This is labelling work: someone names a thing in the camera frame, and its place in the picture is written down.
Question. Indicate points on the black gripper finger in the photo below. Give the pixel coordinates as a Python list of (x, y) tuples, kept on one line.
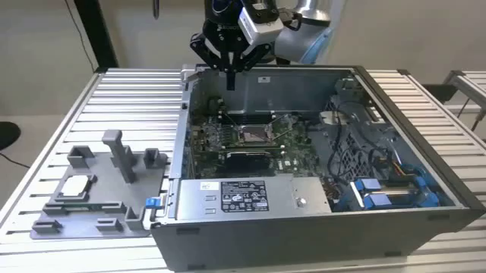
[(203, 52), (252, 61)]

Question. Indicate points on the silver square CPU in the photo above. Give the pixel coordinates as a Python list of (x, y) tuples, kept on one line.
[(78, 185)]

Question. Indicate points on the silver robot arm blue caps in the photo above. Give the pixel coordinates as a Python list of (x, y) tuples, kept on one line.
[(303, 34)]

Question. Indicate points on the CPU socket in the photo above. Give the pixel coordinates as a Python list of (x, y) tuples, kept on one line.
[(252, 133)]

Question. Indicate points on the white label sticker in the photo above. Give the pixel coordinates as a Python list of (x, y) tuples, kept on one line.
[(264, 79)]

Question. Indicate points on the green motherboard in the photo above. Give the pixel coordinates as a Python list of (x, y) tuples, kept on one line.
[(292, 148)]

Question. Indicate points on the black graphics card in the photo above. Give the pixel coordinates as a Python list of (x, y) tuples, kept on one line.
[(247, 162)]

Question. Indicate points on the grey metal drive cage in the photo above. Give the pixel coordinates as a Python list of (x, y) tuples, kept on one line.
[(353, 136)]

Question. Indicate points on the silver power supply unit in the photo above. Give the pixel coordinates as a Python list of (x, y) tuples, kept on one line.
[(280, 199)]

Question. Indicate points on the black box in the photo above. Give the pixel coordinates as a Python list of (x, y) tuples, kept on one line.
[(438, 94)]

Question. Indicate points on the grey plastic parts rack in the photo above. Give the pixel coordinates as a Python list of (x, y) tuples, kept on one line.
[(106, 185)]

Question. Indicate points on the hard disk in blue carrier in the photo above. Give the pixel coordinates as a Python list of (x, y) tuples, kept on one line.
[(378, 200), (369, 185)]

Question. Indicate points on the blue case latch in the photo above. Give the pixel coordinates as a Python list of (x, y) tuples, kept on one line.
[(151, 203)]

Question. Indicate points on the black chair base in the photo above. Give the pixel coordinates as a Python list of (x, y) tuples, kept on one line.
[(8, 135)]

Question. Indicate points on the green RAM stick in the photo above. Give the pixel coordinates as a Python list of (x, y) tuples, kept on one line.
[(87, 207)]

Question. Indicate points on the dark grey PC case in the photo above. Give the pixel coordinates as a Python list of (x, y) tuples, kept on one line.
[(266, 244)]

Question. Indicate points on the white box camera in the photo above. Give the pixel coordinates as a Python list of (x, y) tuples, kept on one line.
[(262, 28)]

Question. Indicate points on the black metal post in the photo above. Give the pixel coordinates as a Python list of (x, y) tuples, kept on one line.
[(96, 34)]

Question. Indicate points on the aluminium frame table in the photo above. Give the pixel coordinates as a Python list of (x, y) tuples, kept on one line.
[(466, 85)]

